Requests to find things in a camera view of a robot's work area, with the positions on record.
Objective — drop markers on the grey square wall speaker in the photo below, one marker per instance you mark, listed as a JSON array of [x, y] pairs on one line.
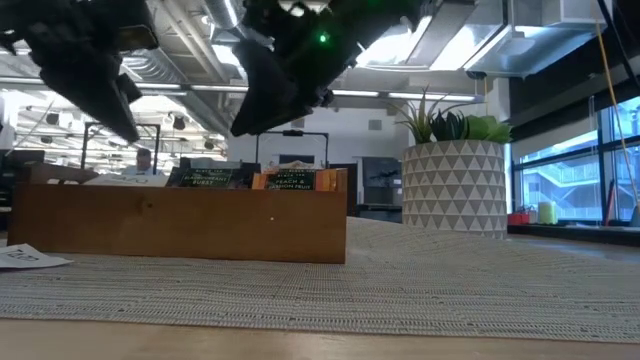
[[297, 123], [375, 124]]

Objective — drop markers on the white triangle-pattern plant pot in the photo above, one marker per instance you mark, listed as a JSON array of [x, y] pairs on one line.
[[455, 200]]

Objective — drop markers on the green artificial plant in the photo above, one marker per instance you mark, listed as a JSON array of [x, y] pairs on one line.
[[480, 130]]

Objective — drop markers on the silver round air duct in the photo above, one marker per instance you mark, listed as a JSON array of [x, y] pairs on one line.
[[220, 15]]

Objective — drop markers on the white paper scrap left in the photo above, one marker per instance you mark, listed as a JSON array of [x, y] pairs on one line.
[[25, 257]]

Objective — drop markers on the long linear ceiling light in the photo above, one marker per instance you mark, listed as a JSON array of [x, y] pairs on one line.
[[425, 95]]

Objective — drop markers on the dark blackcurrant tea packet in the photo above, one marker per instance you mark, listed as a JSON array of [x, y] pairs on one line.
[[205, 178]]

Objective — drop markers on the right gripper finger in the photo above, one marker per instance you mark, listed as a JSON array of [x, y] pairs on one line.
[[270, 95]]

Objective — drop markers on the grey woven placemat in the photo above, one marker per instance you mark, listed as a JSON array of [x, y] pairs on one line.
[[400, 290]]

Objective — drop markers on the silver spiral air duct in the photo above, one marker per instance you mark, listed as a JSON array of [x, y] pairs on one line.
[[150, 67]]

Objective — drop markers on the red container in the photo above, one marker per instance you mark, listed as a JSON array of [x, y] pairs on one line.
[[519, 218]]

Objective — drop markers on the rectangular metal air duct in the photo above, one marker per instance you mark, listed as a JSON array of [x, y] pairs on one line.
[[530, 50]]

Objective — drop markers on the yellow-green cup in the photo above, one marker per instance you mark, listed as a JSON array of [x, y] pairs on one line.
[[547, 214]]

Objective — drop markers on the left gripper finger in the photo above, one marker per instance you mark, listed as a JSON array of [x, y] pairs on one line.
[[100, 95], [130, 89]]

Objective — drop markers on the wooden tea box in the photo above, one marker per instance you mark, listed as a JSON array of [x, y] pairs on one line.
[[175, 225]]

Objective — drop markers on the orange peach tea packet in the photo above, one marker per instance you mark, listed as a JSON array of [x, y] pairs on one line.
[[292, 181]]

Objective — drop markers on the black metal station frame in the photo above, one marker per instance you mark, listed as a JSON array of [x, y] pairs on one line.
[[157, 150], [292, 133]]

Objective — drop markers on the person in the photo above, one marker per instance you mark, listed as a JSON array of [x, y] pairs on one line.
[[144, 162]]

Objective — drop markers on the dark computer monitor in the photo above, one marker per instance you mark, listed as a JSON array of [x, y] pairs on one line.
[[215, 162]]

